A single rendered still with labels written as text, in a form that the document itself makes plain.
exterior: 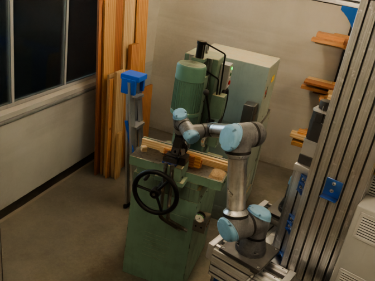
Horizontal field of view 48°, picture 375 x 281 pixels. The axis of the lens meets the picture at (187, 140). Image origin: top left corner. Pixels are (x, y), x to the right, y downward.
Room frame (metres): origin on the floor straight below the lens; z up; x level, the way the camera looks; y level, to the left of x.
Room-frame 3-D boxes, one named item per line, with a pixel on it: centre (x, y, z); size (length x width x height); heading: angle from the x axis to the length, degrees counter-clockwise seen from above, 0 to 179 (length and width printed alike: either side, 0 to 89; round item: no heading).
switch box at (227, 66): (2.71, -0.17, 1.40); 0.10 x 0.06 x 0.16; 165
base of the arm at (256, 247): (1.72, -0.39, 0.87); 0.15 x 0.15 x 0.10
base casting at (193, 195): (2.55, 0.01, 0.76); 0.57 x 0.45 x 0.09; 165
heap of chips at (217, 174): (2.28, -0.21, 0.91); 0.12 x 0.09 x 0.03; 165
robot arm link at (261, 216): (1.72, -0.38, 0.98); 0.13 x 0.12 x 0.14; 127
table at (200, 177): (2.32, 0.03, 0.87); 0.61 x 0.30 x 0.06; 75
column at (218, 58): (2.72, -0.03, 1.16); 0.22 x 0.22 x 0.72; 75
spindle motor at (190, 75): (2.43, 0.05, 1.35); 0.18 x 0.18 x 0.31
